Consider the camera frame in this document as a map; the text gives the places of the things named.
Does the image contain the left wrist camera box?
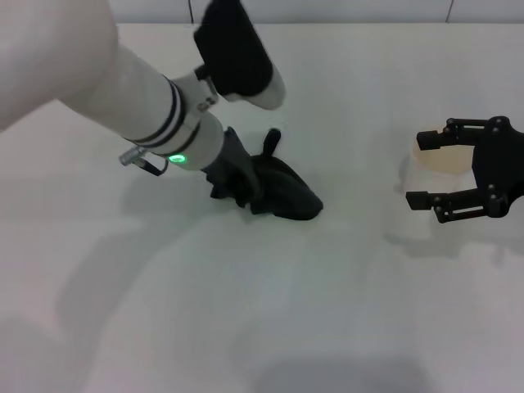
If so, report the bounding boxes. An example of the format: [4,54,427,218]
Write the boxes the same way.
[192,0,287,111]

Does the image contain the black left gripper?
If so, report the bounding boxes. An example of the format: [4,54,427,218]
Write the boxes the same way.
[201,125,263,210]

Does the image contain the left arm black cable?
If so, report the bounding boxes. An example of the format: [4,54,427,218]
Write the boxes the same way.
[118,147,169,178]

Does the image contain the white paper cup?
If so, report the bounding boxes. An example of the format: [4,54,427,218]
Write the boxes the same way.
[402,129,479,198]

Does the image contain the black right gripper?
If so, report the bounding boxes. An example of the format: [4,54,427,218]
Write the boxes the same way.
[405,115,524,224]

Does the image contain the dark rag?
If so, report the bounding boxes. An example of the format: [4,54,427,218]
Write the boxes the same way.
[244,128,325,222]

